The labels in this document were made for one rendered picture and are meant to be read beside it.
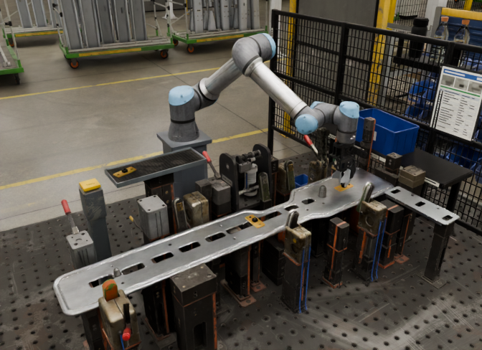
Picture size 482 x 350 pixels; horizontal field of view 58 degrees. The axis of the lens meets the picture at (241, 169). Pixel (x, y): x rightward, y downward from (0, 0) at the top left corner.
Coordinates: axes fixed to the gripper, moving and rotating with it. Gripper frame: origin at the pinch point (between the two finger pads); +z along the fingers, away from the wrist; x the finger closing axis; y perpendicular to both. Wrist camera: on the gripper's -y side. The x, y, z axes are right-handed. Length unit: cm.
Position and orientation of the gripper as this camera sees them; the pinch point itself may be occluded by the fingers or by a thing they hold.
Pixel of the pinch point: (344, 182)
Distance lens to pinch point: 190.7
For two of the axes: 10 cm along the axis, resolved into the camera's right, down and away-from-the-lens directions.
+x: 5.5, 3.8, -7.4
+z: 0.1, 8.9, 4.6
